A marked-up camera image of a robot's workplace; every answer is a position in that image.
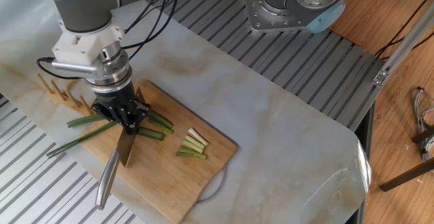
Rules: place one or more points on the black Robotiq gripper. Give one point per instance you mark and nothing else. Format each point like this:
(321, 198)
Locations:
(119, 104)

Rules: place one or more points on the steel kitchen knife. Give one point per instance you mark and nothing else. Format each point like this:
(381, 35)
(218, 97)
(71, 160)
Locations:
(125, 149)

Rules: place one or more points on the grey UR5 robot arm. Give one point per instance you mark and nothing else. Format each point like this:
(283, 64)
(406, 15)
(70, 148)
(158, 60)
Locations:
(88, 7)

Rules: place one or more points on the long green garlic leaf piece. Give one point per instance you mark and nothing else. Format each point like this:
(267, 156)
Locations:
(150, 134)

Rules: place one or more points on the green garlic stalk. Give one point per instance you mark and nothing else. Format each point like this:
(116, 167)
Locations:
(74, 141)

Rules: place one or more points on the wooden slotted rack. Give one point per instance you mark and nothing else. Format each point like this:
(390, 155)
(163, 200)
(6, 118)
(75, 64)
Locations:
(61, 91)

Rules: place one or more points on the bamboo cutting board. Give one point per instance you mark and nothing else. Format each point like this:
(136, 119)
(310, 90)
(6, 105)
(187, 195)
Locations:
(169, 176)

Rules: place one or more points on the white marble pattern mat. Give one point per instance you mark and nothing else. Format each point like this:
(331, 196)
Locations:
(285, 142)

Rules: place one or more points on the black bar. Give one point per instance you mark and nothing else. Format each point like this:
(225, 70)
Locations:
(407, 176)

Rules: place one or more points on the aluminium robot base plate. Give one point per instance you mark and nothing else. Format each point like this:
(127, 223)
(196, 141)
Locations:
(268, 13)

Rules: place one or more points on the aluminium frame post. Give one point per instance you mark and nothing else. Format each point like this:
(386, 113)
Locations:
(407, 47)

